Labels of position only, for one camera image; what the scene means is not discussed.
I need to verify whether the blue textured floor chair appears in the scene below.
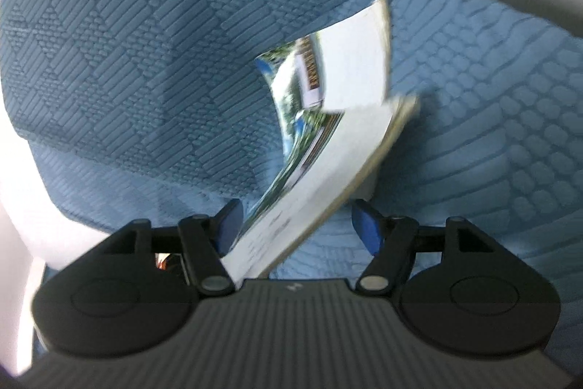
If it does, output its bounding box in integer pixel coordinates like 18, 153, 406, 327
0, 0, 583, 312

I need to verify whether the landscape photo cover book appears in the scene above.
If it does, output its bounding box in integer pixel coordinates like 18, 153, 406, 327
255, 0, 391, 130
222, 95, 422, 283

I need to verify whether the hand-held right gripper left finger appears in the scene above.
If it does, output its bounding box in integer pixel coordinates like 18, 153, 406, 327
84, 198, 245, 295

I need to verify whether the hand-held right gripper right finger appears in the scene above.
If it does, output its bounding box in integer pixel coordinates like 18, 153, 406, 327
353, 198, 511, 295

